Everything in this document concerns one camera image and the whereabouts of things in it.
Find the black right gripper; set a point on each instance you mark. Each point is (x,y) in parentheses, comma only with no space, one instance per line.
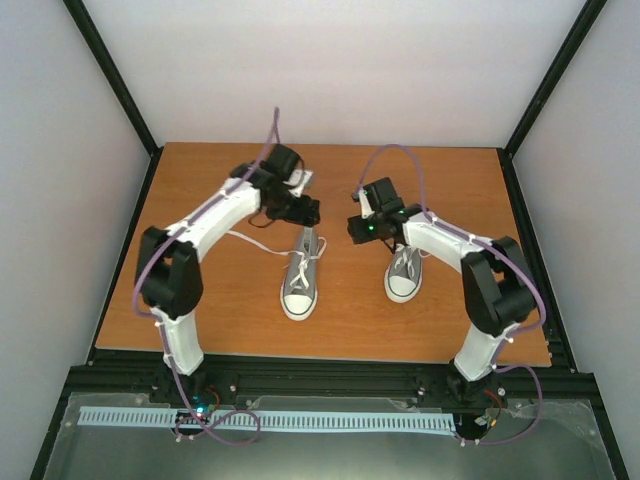
(358,234)

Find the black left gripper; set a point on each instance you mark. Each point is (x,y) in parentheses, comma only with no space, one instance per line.
(303,215)

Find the white shoelace of sneaker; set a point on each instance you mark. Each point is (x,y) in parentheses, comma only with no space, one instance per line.
(407,262)

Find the grey sneaker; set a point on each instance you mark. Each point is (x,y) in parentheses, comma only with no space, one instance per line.
(299,291)
(400,290)

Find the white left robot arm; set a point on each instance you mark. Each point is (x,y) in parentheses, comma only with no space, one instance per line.
(168,277)

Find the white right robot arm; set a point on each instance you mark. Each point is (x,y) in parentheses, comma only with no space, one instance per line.
(499,294)

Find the clear plastic front sheet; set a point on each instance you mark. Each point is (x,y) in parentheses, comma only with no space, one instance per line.
(553,440)

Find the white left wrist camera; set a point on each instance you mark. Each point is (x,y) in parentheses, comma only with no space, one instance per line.
(299,181)

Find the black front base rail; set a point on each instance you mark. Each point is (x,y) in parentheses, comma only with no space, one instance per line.
(234,380)

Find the black left frame post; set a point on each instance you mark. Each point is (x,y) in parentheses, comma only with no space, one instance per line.
(100,52)

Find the black frame post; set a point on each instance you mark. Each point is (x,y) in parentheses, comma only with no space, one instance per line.
(100,52)
(568,49)

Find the light blue cable duct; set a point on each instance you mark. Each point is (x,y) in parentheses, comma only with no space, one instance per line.
(272,421)

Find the black right frame post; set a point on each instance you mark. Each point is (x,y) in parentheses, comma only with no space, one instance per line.
(568,49)

